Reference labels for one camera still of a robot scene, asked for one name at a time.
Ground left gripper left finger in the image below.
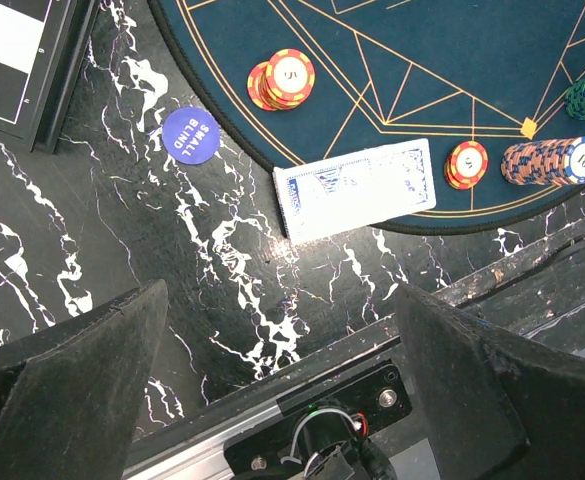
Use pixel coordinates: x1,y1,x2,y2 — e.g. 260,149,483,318
0,280,168,479

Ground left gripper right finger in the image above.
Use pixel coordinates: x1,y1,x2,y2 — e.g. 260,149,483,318
396,284,585,479

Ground red chip stack bottom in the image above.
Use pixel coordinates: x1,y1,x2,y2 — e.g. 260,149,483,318
444,140,489,190

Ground red chip stack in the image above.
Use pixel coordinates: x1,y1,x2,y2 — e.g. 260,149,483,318
246,48,316,111
444,140,489,190

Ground playing card deck box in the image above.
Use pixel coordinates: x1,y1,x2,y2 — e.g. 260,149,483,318
272,138,437,244

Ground blue small blind button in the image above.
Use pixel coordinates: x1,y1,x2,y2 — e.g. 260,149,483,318
161,107,221,165

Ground round blue poker mat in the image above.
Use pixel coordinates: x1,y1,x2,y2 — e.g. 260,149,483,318
150,1,585,235

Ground black white chessboard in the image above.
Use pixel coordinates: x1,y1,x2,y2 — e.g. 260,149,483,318
0,0,98,152

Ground red chip stack left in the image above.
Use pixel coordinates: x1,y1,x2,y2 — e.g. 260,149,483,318
246,48,316,111

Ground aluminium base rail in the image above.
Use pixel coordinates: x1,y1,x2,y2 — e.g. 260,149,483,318
121,279,585,480

